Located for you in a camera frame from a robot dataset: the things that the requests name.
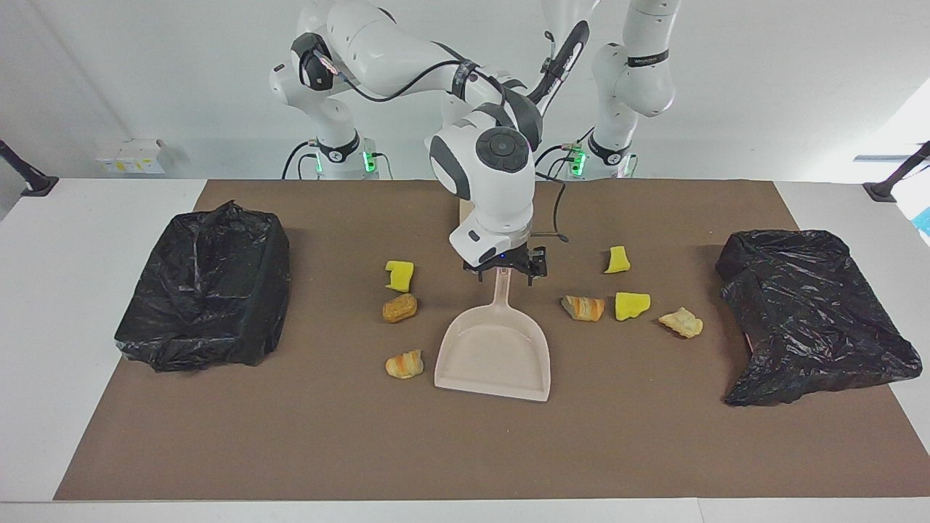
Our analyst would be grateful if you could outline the boxy bin with black bag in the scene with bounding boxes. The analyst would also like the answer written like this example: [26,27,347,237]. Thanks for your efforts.
[114,200,291,373]

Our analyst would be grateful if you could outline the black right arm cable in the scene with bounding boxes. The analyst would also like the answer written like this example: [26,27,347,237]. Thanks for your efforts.
[331,58,570,244]

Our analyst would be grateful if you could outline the black left base cable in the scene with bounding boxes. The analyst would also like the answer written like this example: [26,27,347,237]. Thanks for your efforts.
[534,127,595,181]

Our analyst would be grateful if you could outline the brown table mat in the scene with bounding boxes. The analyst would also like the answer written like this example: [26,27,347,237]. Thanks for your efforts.
[53,179,930,502]

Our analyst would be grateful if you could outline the white wall socket box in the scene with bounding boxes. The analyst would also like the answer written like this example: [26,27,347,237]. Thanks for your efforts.
[97,139,166,175]

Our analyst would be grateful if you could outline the black camera stand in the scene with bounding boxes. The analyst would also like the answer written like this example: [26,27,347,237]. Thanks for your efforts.
[0,139,59,198]
[863,142,930,203]

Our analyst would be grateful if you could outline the notched yellow sponge piece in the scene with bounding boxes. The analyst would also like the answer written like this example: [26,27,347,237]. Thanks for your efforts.
[384,260,415,293]

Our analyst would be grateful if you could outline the orange striped bread piece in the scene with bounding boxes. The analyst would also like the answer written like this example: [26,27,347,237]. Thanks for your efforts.
[561,295,605,323]

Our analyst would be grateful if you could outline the crumpled bin with black bag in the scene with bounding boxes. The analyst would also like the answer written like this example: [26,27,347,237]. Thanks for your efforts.
[716,230,923,408]

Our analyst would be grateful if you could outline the orange striped croissant piece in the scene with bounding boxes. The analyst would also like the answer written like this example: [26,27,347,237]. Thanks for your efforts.
[385,349,424,380]

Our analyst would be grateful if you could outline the black base cable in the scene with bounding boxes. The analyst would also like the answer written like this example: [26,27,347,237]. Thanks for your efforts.
[534,127,595,181]
[282,140,320,180]

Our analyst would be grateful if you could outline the black right base cable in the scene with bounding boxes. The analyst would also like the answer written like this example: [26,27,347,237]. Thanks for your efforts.
[282,140,320,180]

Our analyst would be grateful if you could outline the pale flaky pastry piece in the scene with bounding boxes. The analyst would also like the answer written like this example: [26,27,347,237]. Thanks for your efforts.
[658,307,704,339]

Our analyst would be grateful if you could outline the large yellow sponge block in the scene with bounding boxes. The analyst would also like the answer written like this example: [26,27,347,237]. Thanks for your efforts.
[615,292,652,322]

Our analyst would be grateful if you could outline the beige plastic dustpan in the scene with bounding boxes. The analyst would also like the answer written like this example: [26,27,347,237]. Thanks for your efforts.
[434,267,551,402]

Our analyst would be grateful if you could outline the brown bread roll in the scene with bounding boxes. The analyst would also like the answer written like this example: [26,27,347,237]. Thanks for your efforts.
[382,293,419,324]

